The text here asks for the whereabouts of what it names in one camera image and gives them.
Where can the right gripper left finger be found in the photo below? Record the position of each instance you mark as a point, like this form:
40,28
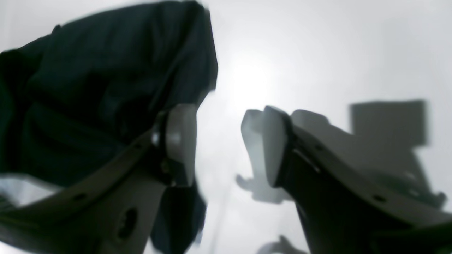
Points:
113,210

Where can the black t-shirt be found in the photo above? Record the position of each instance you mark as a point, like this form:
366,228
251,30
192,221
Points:
75,99

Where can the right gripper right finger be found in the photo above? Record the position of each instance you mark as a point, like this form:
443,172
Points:
342,212

